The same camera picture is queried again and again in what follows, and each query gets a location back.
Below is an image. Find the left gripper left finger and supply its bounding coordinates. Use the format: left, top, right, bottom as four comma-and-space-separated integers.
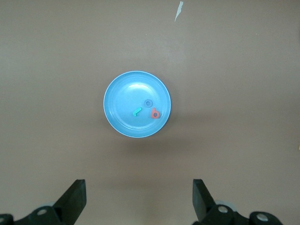
14, 179, 88, 225

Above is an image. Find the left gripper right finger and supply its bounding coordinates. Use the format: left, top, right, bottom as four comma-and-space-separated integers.
192, 179, 251, 225

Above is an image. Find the blue plate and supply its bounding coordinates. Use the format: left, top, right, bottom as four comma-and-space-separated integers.
103, 70, 172, 139

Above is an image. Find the brown paper table cover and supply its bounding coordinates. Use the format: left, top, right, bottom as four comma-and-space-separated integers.
0, 0, 300, 225

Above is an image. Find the white paper scrap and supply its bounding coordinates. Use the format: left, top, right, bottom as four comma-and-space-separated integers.
174, 0, 184, 23

